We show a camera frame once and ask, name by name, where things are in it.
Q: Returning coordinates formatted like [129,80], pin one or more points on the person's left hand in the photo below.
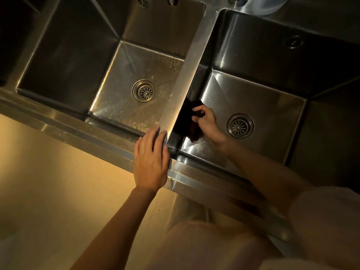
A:
[152,165]

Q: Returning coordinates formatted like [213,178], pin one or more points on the person's right hand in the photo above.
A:
[211,126]

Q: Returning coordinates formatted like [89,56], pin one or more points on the dark brown cleaning cloth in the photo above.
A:
[187,123]

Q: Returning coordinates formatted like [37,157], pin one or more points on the stainless steel sink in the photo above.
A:
[70,53]

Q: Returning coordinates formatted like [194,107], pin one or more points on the person's right forearm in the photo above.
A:
[264,177]

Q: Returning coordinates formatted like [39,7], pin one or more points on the person's left forearm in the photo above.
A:
[118,233]

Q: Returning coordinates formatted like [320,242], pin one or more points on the round steel sink drain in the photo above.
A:
[143,91]
[240,126]

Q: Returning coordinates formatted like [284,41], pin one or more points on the light trousers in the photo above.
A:
[185,210]

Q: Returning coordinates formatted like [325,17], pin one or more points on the chrome faucet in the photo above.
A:
[173,0]

